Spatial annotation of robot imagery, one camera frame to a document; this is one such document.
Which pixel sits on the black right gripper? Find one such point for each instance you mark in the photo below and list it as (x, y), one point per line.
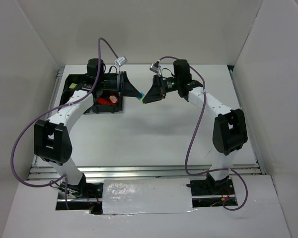
(158, 86)

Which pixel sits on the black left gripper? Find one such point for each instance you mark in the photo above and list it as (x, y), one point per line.
(123, 84)

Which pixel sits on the teal and green lego block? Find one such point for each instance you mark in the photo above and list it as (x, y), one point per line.
(141, 97)

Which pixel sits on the red flower print lego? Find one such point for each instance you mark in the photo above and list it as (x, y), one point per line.
(114, 99)

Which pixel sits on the red long lego brick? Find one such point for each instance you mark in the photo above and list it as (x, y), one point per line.
(103, 101)

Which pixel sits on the light green square lego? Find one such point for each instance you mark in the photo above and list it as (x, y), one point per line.
(72, 86)

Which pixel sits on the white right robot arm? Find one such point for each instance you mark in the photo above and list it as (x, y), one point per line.
(229, 128)

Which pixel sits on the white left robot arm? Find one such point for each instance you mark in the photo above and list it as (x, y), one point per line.
(52, 136)

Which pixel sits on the black four-compartment sorting tray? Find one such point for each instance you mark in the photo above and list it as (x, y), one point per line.
(107, 94)

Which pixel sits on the white cover panel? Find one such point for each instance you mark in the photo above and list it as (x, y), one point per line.
(146, 196)

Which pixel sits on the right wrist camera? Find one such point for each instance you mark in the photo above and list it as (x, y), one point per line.
(155, 67)

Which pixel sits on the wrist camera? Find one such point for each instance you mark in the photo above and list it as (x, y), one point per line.
(155, 67)
(121, 61)

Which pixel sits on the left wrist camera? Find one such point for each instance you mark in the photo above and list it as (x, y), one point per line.
(121, 61)

